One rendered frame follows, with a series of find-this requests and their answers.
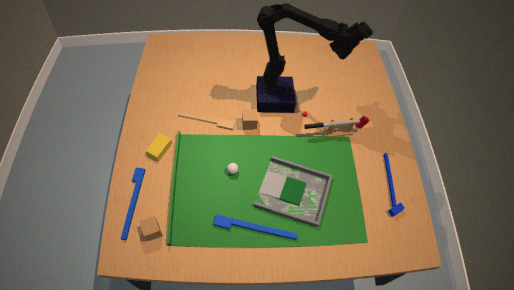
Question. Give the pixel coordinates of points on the green mat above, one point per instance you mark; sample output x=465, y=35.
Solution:
x=205, y=188

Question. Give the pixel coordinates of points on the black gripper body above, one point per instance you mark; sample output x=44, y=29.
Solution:
x=343, y=53

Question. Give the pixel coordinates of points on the yellow rectangular block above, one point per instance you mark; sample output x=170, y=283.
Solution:
x=159, y=146

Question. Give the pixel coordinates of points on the small tan cube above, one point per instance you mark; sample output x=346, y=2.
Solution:
x=150, y=228
x=249, y=119

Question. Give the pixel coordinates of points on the white golf ball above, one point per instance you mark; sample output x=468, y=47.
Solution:
x=232, y=168

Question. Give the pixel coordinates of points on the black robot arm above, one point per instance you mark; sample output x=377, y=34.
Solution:
x=329, y=29

